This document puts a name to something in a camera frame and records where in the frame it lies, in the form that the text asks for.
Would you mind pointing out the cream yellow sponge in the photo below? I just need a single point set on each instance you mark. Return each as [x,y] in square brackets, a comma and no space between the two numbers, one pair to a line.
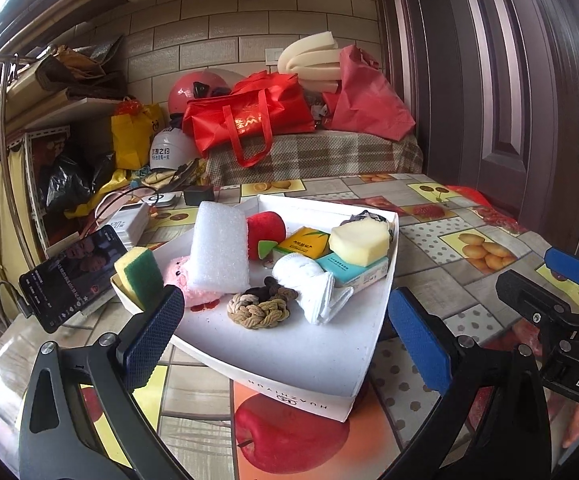
[361,242]

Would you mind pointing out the pink fluffy plush toy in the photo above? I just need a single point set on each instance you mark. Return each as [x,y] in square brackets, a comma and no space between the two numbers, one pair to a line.
[194,298]

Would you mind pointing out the cream foam sheets stack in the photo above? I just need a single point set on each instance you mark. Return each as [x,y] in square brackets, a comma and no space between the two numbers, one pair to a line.
[314,60]

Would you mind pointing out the white foam block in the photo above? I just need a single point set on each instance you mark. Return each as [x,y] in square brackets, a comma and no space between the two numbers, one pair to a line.
[219,252]

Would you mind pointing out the white cardboard box tray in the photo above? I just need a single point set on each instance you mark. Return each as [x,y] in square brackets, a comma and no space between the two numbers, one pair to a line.
[317,369]

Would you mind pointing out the wall socket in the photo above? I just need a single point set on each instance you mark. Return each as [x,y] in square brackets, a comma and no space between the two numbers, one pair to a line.
[272,55]

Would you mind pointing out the black charger block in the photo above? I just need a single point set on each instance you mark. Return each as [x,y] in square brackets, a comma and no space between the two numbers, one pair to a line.
[194,195]

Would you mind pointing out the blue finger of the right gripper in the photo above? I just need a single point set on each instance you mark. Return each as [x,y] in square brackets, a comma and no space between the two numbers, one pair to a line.
[563,264]

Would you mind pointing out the fruit pattern tablecloth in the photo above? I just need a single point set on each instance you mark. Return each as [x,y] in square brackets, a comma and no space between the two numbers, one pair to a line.
[451,251]

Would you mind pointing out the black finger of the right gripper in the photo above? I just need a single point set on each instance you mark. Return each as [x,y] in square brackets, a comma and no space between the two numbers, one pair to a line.
[534,303]

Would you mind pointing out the red tote bag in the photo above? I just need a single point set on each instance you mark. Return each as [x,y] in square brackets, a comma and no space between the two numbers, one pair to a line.
[259,108]

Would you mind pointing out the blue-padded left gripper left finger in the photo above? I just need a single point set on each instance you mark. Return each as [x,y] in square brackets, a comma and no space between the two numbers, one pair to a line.
[146,336]

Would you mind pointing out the black garbage bag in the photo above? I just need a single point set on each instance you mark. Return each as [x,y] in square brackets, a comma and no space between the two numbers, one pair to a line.
[70,183]

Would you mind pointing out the plaid covered bench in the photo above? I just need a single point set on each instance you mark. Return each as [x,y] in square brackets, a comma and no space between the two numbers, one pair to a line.
[319,154]

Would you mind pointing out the white helmet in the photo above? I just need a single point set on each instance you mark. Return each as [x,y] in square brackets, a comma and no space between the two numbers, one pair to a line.
[172,149]

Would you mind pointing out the teal tissue pack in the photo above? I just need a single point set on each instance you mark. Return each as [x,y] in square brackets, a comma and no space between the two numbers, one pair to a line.
[349,275]

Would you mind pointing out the dark purple door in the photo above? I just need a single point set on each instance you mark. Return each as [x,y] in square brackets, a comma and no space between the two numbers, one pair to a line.
[493,86]

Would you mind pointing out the red plush apple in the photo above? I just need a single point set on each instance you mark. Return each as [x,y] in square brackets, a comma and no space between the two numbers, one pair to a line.
[265,230]

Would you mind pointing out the yellow gift bag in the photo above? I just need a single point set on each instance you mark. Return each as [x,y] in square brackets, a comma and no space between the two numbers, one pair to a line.
[133,127]

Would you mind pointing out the black smartphone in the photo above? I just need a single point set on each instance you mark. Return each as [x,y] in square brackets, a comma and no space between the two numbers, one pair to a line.
[72,280]

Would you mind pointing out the pink helmet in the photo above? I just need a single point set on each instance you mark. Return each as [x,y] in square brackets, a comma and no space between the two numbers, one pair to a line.
[200,84]

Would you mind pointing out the white power bank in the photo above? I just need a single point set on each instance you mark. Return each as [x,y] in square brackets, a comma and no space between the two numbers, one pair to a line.
[130,223]

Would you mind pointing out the person's right hand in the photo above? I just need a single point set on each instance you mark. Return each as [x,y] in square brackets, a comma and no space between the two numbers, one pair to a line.
[571,435]

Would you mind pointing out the yellow green sponge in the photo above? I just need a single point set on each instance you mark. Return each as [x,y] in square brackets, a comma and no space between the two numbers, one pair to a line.
[140,277]

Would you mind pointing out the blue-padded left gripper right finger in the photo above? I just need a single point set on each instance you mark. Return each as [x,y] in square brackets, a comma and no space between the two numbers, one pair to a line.
[423,337]

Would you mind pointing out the white wireless charger pad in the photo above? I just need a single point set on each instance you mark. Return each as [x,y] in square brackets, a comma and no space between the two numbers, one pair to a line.
[161,200]

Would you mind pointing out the braided brown rope knot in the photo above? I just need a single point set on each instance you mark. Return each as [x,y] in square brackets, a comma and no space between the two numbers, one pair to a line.
[262,307]

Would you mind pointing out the metal storage shelf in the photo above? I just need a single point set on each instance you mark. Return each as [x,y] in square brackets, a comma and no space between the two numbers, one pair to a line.
[47,94]

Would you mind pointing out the red plastic bag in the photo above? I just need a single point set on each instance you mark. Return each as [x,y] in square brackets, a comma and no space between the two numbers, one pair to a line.
[365,101]

